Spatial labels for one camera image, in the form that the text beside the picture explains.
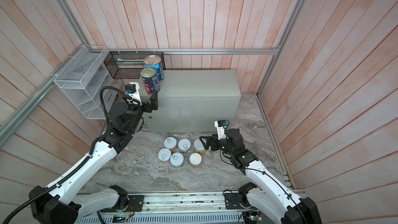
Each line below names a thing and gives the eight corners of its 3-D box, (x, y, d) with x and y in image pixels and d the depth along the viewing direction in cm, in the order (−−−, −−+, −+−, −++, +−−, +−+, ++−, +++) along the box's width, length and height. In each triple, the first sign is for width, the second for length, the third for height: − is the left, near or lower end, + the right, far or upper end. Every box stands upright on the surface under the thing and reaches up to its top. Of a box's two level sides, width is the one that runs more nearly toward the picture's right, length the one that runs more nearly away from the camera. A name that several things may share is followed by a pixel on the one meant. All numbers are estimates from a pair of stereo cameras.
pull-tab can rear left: (163, 146, 95) (161, 141, 90) (171, 139, 98) (170, 134, 93) (172, 155, 91) (171, 151, 86) (180, 147, 94) (180, 142, 90)
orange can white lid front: (189, 168, 86) (189, 164, 81) (189, 157, 90) (189, 152, 85) (202, 168, 86) (202, 164, 81) (201, 157, 90) (202, 152, 85)
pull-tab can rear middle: (178, 154, 91) (177, 150, 87) (179, 142, 96) (178, 138, 91) (190, 154, 91) (190, 150, 87) (191, 142, 96) (190, 138, 91)
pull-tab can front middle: (170, 168, 86) (169, 165, 81) (172, 156, 90) (170, 152, 86) (183, 168, 86) (182, 165, 81) (184, 156, 90) (183, 152, 86)
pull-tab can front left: (158, 164, 88) (156, 160, 83) (160, 152, 93) (158, 148, 88) (170, 164, 88) (169, 160, 83) (172, 152, 93) (170, 148, 88)
